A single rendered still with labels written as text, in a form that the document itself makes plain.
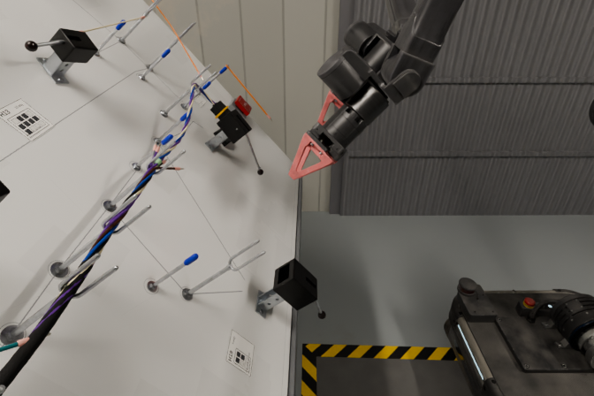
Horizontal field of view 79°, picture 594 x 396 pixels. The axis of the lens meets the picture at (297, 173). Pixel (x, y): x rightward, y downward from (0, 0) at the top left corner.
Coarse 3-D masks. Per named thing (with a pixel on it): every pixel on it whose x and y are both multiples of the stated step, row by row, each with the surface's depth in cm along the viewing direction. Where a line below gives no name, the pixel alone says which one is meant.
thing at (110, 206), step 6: (162, 150) 44; (156, 156) 44; (150, 162) 44; (162, 168) 45; (156, 174) 45; (138, 180) 46; (132, 186) 46; (126, 192) 47; (120, 198) 47; (108, 204) 48; (114, 204) 48; (108, 210) 47; (114, 210) 48
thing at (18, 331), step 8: (96, 256) 27; (88, 264) 27; (72, 272) 28; (112, 272) 27; (64, 280) 28; (96, 280) 28; (88, 288) 28; (80, 296) 29; (48, 304) 29; (40, 312) 30; (32, 320) 30; (8, 328) 32; (16, 328) 31; (24, 328) 31; (0, 336) 31; (8, 336) 31; (16, 336) 32; (8, 344) 31
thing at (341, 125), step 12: (348, 108) 61; (336, 120) 61; (348, 120) 60; (360, 120) 61; (324, 132) 59; (336, 132) 61; (348, 132) 61; (360, 132) 62; (336, 144) 58; (348, 144) 63
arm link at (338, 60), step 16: (352, 48) 59; (336, 64) 56; (352, 64) 57; (368, 64) 60; (336, 80) 58; (352, 80) 58; (384, 80) 64; (400, 80) 56; (416, 80) 56; (400, 96) 58
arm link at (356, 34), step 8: (352, 24) 72; (360, 24) 71; (368, 24) 73; (376, 24) 73; (352, 32) 71; (360, 32) 70; (368, 32) 69; (376, 32) 70; (384, 32) 71; (344, 40) 74; (352, 40) 71; (360, 40) 70; (368, 40) 69; (392, 40) 70; (360, 48) 70
